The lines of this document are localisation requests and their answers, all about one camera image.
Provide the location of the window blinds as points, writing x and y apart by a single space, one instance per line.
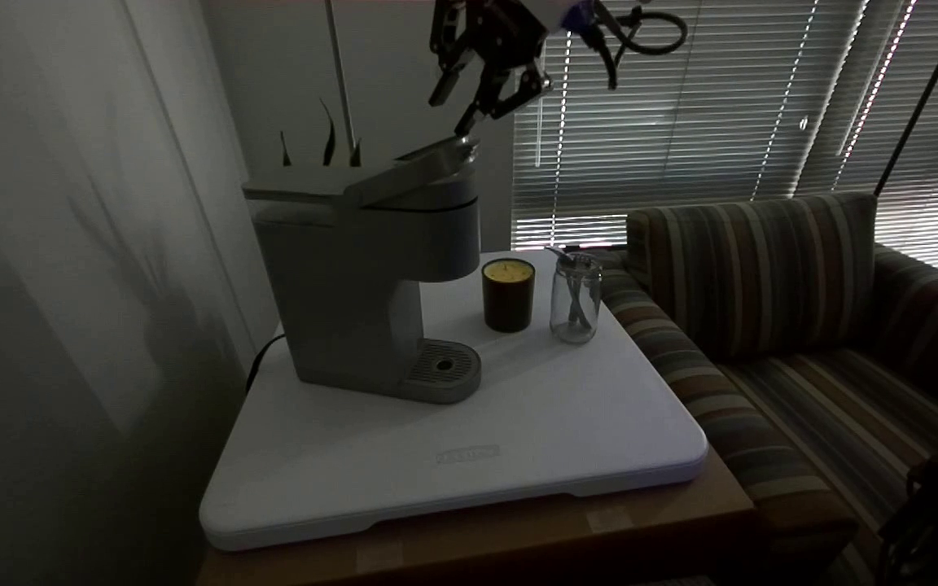
708 130

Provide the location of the black slanted pole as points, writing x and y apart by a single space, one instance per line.
927 100

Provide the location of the grey pod coffee maker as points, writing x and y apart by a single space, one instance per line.
350 295

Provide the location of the snake plant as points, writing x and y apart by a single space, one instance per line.
331 146

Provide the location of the clear glass jar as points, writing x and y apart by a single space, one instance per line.
575 314

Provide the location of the wooden side table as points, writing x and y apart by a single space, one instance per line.
554 537

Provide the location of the striped fabric sofa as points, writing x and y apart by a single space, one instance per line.
816 410

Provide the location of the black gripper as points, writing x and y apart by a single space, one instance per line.
491 28

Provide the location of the yellow candle in dark glass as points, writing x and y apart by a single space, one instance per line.
509 308

